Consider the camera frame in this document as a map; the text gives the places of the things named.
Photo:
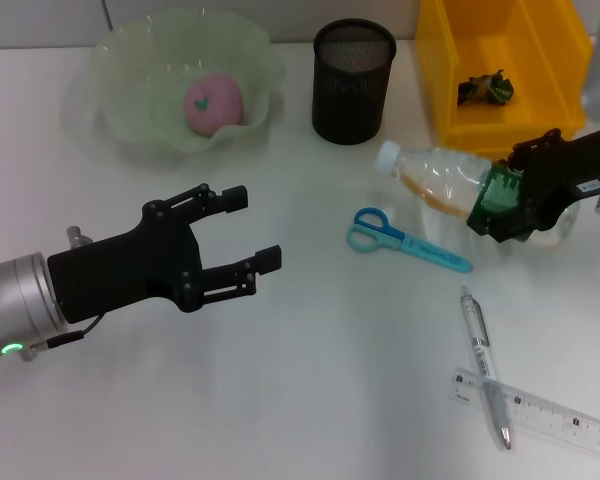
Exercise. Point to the black mesh pen cup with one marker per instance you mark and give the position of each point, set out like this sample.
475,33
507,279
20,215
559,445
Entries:
352,90

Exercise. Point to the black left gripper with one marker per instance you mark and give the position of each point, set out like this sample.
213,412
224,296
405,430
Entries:
125,272

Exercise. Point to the translucent green fruit plate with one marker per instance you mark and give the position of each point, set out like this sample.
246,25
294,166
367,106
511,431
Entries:
140,100

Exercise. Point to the clear plastic ruler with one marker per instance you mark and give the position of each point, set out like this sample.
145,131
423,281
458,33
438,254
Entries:
555,417

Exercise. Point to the yellow plastic bin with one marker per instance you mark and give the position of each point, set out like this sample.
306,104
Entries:
480,125

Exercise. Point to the green plastic wrapper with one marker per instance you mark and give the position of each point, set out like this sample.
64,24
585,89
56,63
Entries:
485,90

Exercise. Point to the pink toy peach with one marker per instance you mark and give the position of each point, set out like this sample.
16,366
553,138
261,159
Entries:
212,102

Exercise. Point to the blue scissors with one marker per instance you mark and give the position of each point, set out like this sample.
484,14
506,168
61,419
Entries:
425,250

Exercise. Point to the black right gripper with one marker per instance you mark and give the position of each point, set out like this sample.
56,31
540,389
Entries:
565,170

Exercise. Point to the clear green-label water bottle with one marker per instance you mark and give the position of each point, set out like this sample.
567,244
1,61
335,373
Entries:
440,175

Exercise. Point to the clear silver ballpoint pen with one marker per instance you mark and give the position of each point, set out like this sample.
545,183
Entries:
480,345

